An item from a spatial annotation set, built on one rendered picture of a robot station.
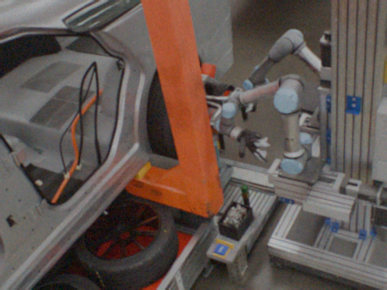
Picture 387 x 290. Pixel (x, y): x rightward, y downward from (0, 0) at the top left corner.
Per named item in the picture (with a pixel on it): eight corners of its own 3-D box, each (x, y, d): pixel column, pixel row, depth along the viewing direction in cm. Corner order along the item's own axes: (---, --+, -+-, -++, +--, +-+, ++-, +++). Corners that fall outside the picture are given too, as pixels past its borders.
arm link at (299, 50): (333, 103, 326) (273, 45, 328) (343, 92, 335) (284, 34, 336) (345, 94, 316) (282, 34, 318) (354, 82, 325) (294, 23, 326)
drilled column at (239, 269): (236, 271, 345) (229, 230, 319) (249, 276, 340) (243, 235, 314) (229, 283, 338) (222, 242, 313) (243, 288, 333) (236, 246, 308)
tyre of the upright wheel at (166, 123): (197, 68, 385) (148, 57, 328) (224, 72, 374) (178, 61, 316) (183, 153, 392) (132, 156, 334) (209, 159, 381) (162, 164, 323)
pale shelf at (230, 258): (237, 208, 333) (237, 204, 331) (261, 215, 325) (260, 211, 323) (206, 256, 306) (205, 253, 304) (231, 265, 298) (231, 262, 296)
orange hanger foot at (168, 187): (139, 177, 358) (128, 139, 337) (203, 195, 333) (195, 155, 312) (126, 192, 347) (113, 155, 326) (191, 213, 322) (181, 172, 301)
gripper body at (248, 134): (264, 135, 274) (245, 126, 279) (254, 146, 270) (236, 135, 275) (263, 144, 280) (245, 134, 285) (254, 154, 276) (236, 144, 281)
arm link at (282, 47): (287, 55, 311) (250, 95, 351) (296, 47, 318) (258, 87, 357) (274, 42, 312) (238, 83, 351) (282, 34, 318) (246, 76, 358)
